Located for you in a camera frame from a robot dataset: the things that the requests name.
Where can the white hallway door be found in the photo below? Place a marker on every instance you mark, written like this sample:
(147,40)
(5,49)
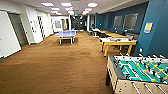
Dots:
(9,35)

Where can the glass panel in white frame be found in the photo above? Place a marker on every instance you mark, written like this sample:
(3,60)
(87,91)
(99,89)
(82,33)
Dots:
(57,24)

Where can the blue ping pong table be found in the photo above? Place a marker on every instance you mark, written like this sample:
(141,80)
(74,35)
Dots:
(65,34)

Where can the dark round trash bin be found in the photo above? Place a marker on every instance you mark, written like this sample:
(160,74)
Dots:
(90,32)

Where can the open white door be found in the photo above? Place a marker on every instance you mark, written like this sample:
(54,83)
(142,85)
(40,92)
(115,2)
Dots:
(41,26)

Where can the interior wall window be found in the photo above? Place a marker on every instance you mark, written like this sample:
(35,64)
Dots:
(130,21)
(118,21)

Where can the yellow wooden gaming table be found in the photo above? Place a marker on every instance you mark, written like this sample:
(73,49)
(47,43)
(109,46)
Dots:
(116,42)

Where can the wooden foosball table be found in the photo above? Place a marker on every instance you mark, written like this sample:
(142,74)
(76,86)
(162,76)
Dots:
(140,75)

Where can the small framed wall sign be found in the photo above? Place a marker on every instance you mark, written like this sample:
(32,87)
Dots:
(148,27)

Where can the white paper wall notice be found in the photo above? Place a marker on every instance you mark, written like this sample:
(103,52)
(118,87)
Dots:
(36,24)

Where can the square ceiling light panel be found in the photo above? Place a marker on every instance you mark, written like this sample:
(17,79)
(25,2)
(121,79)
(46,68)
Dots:
(85,12)
(55,9)
(47,4)
(66,4)
(69,9)
(70,12)
(56,12)
(92,4)
(88,9)

